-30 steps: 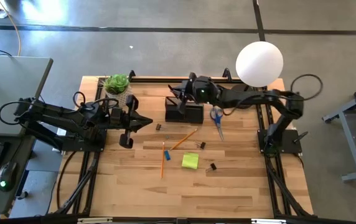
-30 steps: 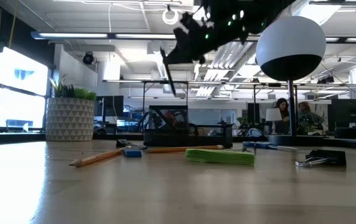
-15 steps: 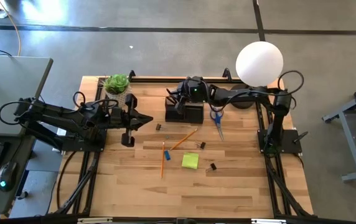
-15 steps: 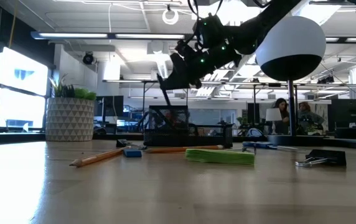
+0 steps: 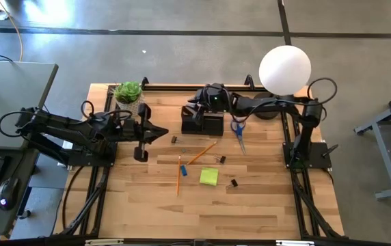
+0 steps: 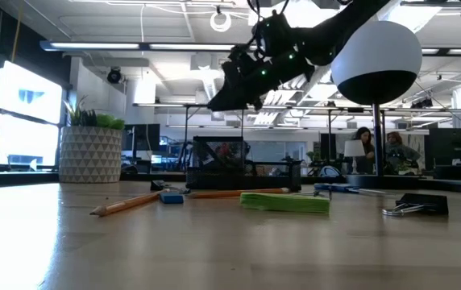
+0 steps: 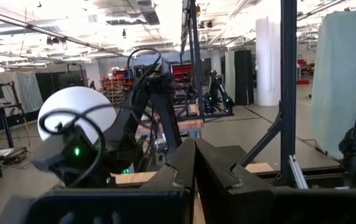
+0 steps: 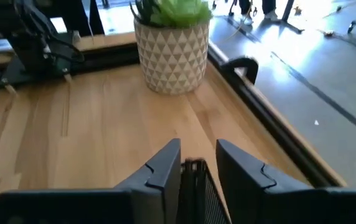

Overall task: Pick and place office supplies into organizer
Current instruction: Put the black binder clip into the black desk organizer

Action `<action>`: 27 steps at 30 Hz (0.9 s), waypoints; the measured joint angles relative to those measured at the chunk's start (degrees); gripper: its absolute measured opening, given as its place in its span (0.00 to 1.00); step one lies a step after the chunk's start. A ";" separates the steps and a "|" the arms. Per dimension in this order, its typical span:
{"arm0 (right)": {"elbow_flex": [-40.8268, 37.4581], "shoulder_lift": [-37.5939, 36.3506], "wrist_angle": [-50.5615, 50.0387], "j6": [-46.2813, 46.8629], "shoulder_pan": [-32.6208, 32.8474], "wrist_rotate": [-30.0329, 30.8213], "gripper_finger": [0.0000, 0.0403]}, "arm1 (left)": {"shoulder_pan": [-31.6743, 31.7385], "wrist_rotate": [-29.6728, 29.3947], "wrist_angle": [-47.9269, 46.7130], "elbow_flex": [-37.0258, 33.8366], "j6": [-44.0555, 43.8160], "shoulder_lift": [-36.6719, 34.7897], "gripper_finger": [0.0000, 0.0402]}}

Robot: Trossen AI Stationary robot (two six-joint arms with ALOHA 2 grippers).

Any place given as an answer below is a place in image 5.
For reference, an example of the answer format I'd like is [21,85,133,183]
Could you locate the white box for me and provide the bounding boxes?
[58,138,75,168]

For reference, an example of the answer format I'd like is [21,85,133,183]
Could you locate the blue-handled scissors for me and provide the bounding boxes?
[230,118,247,156]

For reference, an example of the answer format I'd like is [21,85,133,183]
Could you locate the succulent in patterned white pot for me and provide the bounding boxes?
[112,81,148,115]

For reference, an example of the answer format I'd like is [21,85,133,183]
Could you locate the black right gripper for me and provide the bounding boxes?
[187,83,232,126]

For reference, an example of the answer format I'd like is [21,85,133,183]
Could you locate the black computer mouse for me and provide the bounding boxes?
[0,176,21,212]

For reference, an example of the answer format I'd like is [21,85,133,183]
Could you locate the grey desk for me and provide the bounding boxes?
[0,60,59,151]

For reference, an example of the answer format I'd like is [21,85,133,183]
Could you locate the green sticky note pad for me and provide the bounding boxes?
[199,166,219,187]

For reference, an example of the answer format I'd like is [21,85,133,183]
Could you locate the orange cable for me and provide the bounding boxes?
[0,0,25,62]

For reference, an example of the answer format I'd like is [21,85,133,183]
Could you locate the black aluminium table frame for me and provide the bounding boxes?
[53,74,345,246]

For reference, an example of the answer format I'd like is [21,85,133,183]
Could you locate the black mesh desk organizer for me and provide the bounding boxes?
[180,104,225,137]

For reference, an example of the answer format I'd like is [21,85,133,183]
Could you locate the orange wooden pencil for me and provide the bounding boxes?
[176,154,182,197]
[185,140,218,166]

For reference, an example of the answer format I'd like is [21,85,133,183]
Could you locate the white metal bracket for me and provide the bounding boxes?
[276,240,315,246]
[85,238,124,246]

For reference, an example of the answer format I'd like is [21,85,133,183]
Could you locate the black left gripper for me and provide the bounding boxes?
[123,102,169,163]

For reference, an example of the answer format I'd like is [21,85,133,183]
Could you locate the white globe lamp, black base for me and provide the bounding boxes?
[250,44,312,121]

